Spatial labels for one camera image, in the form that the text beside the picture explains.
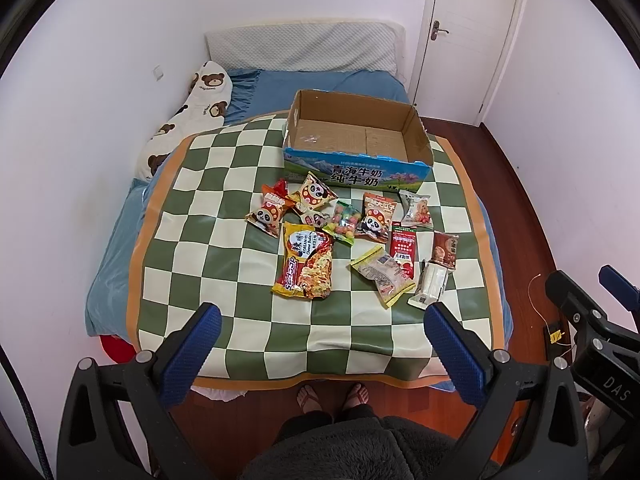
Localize brown pastry packet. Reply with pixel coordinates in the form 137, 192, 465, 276
431, 231, 459, 271

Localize orange panda seed packet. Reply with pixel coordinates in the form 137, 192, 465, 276
355, 192, 397, 244

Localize wall socket left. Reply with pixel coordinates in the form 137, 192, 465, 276
153, 65, 164, 81

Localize metal door handle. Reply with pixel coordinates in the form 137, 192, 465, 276
431, 20, 450, 41

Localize colourful candy ball bag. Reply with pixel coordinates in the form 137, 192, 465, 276
322, 200, 361, 246

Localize yellow panda snack packet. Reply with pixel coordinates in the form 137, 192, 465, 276
288, 171, 337, 214

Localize person's feet in slippers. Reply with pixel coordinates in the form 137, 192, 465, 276
296, 382, 370, 414

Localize instant noodle packet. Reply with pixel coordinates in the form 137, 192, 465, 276
271, 221, 333, 299

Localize green white checkered mat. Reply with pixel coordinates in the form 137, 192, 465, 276
124, 112, 507, 391

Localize yellow tag on floor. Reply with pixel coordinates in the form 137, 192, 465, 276
549, 330, 563, 344

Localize cardboard milk box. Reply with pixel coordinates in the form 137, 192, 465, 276
283, 89, 434, 191

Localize black cable left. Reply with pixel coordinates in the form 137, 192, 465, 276
0, 343, 56, 480

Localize cranberry oat cookie packet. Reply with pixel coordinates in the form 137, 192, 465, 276
399, 190, 434, 229

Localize clear yellow-edged snack bag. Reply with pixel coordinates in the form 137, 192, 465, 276
349, 245, 416, 309

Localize bear print pillow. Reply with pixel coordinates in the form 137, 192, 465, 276
134, 61, 233, 181

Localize red object under bed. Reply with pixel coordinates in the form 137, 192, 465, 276
99, 335, 137, 364

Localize small red snack packet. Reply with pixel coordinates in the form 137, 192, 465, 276
272, 179, 288, 198

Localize white wafer packet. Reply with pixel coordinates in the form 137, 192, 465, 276
408, 261, 449, 310

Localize white quilted headboard cushion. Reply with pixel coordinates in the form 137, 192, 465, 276
205, 20, 406, 77

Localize white door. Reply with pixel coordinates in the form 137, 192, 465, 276
410, 0, 525, 126

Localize small white panda packet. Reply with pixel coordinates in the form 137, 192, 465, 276
300, 209, 330, 229

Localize red spicy strip packet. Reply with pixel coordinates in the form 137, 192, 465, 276
390, 222, 418, 280

